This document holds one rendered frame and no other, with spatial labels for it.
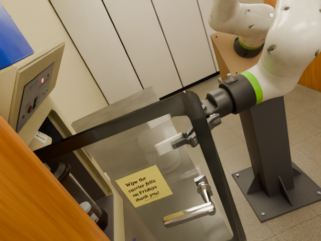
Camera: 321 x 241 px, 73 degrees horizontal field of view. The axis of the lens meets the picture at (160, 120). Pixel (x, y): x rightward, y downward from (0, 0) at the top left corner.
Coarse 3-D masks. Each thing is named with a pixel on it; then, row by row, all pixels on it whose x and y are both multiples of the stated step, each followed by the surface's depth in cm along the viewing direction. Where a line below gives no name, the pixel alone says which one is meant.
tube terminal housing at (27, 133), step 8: (48, 96) 60; (48, 104) 58; (40, 112) 52; (48, 112) 56; (56, 112) 61; (32, 120) 48; (40, 120) 51; (56, 120) 65; (64, 120) 63; (24, 128) 44; (32, 128) 46; (64, 128) 66; (72, 128) 66; (24, 136) 43; (32, 136) 45; (64, 136) 65
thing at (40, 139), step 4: (36, 132) 52; (40, 132) 54; (36, 136) 51; (40, 136) 52; (44, 136) 54; (48, 136) 56; (32, 140) 50; (36, 140) 50; (40, 140) 51; (44, 140) 52; (48, 140) 54; (32, 144) 49; (36, 144) 50; (40, 144) 50; (44, 144) 51; (48, 144) 52; (32, 148) 49; (36, 148) 49
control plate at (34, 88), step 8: (48, 72) 46; (32, 80) 35; (40, 80) 41; (48, 80) 48; (24, 88) 32; (32, 88) 37; (40, 88) 43; (48, 88) 51; (24, 96) 34; (32, 96) 39; (24, 104) 35; (32, 104) 40; (24, 112) 36; (32, 112) 42; (24, 120) 38; (16, 128) 35
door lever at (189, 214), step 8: (200, 192) 40; (208, 192) 39; (208, 200) 37; (192, 208) 36; (200, 208) 36; (208, 208) 35; (168, 216) 37; (176, 216) 36; (184, 216) 36; (192, 216) 36; (200, 216) 36; (168, 224) 36; (176, 224) 36
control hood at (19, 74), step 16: (48, 48) 42; (16, 64) 29; (32, 64) 33; (48, 64) 44; (0, 80) 28; (16, 80) 29; (0, 96) 29; (16, 96) 30; (0, 112) 30; (16, 112) 32
